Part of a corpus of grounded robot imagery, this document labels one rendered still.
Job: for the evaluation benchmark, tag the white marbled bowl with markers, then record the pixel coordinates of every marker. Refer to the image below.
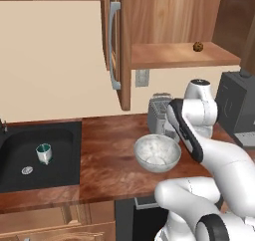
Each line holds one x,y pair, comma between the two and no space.
156,153

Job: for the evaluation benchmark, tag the black coffee machine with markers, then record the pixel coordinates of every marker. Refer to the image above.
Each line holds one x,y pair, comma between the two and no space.
235,105

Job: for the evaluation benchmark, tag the wooden base drawers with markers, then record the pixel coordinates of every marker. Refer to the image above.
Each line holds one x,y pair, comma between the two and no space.
50,223

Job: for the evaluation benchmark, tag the grey wall outlet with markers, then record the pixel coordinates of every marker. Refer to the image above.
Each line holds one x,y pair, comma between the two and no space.
142,78

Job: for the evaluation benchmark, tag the black dishwasher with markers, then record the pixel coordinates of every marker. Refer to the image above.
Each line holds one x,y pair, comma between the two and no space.
142,223

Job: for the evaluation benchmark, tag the white mug teal inside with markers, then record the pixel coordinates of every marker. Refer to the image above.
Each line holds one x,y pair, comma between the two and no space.
44,154

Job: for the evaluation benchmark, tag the silver sink drain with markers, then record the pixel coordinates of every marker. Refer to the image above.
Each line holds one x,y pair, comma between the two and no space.
27,170

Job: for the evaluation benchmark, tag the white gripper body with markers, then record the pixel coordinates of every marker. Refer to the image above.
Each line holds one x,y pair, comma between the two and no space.
170,130

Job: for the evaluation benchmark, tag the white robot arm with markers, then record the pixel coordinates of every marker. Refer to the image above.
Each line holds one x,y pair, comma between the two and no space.
229,165

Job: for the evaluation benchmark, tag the brown cookie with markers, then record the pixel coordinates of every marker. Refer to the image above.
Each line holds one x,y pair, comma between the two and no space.
198,46

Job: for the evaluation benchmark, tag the open wooden wall cabinet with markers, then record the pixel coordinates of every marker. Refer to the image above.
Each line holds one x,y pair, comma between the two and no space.
172,19

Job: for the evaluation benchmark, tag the dark metal tap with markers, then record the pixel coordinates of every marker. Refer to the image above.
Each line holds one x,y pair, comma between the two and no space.
3,125

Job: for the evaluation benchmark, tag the silver toaster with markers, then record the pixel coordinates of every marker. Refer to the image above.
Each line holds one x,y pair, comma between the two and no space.
156,114

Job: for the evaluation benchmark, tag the black sink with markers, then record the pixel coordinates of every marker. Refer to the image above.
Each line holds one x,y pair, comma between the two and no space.
63,158

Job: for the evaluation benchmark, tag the wooden cabinet door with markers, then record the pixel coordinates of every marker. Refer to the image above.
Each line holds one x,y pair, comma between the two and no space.
106,26

